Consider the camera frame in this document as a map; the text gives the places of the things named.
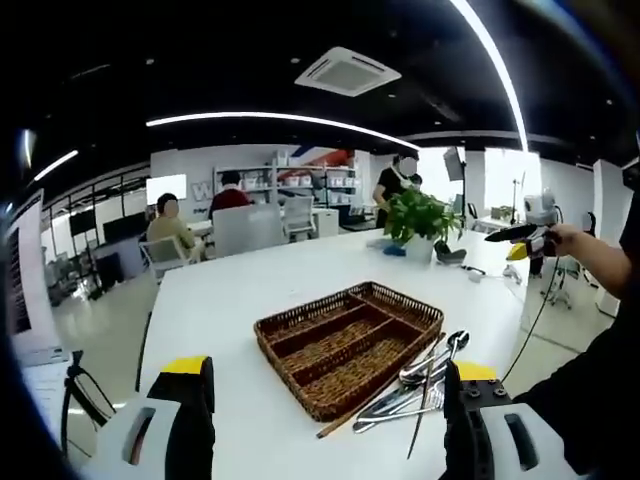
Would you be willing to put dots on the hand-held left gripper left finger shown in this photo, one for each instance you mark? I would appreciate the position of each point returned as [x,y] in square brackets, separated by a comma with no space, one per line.
[185,425]

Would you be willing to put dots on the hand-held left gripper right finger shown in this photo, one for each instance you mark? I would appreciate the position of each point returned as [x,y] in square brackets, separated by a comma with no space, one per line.
[470,430]

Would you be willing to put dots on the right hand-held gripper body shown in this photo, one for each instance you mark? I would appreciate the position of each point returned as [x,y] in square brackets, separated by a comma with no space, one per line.
[541,210]

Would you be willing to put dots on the steel fork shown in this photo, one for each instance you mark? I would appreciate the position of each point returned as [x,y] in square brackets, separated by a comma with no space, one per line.
[436,395]
[420,410]

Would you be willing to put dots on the wooden chopstick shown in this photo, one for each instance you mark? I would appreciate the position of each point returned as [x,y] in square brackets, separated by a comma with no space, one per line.
[360,406]
[350,412]

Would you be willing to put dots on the brown wicker storage tray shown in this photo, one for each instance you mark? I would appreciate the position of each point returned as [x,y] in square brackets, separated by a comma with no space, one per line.
[350,345]

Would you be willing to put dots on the person's right hand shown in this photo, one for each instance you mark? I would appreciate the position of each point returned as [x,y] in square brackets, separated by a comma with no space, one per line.
[565,240]

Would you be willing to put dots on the white black small device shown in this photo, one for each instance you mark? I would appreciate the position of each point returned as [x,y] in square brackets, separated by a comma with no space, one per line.
[474,274]

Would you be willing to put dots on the dark grey object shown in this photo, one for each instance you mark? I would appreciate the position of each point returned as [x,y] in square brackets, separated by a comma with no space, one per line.
[450,252]

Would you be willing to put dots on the studio light on stand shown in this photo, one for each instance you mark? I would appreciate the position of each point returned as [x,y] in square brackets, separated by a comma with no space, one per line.
[454,162]

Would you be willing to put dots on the green potted plant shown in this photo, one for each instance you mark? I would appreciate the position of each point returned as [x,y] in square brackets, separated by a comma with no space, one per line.
[420,215]

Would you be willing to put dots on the black tripod stand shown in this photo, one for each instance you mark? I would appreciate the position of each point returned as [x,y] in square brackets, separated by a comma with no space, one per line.
[75,380]

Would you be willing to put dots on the blue cloth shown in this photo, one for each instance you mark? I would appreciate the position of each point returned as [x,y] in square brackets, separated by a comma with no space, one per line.
[394,250]

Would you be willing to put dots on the person's black clothing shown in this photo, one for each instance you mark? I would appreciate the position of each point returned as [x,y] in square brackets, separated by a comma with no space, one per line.
[590,400]

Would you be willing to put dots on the long ceiling light strip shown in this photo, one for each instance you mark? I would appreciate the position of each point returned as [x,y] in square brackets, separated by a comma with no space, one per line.
[500,65]

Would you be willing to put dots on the white cabinet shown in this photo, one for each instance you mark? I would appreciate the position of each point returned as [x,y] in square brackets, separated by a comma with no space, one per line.
[326,222]

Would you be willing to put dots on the black desk monitor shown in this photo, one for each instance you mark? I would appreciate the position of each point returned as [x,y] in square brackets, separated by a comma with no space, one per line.
[124,227]

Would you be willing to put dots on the white mesh office chair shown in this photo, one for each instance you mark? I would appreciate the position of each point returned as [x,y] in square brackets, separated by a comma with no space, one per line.
[299,217]

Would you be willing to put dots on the metal shelf with white boxes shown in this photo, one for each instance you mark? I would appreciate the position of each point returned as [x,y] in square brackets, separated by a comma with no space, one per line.
[300,182]

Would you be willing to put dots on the black monitor on stand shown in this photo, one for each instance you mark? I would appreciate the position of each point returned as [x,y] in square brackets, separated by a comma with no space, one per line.
[82,222]

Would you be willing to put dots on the white ceiling air conditioner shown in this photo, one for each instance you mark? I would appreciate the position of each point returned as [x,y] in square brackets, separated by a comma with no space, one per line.
[347,71]

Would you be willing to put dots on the curved ceiling light strip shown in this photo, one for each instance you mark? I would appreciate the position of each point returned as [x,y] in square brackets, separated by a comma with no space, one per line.
[280,117]

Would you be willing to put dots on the short ceiling light strip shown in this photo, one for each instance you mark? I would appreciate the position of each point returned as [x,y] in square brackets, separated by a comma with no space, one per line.
[56,165]

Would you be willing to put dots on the white wall screen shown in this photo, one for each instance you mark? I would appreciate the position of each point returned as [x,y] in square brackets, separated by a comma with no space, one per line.
[166,189]

